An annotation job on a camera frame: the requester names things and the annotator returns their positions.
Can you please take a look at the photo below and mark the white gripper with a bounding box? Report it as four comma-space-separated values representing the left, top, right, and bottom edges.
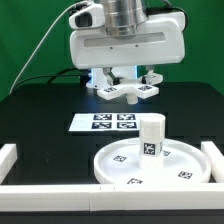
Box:
70, 12, 185, 86

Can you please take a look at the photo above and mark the white cross-shaped table base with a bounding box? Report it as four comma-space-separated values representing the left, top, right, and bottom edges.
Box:
97, 79, 159, 104

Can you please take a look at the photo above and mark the white round table top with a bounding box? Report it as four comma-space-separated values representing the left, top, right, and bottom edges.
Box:
94, 138, 211, 184

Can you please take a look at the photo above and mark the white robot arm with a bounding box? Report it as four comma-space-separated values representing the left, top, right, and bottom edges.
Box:
69, 0, 187, 89

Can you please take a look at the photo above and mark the white marker sheet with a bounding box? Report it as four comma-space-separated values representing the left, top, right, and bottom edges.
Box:
69, 113, 158, 132

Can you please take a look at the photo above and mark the white right fence bar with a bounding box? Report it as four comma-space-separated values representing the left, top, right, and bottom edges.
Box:
201, 141, 224, 183

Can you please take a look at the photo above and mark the white fence bar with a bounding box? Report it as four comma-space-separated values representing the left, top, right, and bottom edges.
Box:
201, 141, 224, 183
0, 183, 224, 212
0, 144, 18, 185

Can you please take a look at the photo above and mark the white front fence bar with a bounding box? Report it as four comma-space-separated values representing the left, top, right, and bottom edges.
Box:
0, 183, 224, 212

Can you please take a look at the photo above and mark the white left fence bar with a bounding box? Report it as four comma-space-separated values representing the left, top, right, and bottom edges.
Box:
0, 144, 18, 185

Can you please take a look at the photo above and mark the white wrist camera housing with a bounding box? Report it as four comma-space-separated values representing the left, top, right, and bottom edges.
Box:
69, 3, 105, 29

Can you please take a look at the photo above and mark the black cable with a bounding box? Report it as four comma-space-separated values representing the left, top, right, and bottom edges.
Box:
13, 66, 83, 88

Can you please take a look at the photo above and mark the white cable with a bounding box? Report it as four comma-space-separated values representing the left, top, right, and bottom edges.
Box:
8, 1, 88, 95

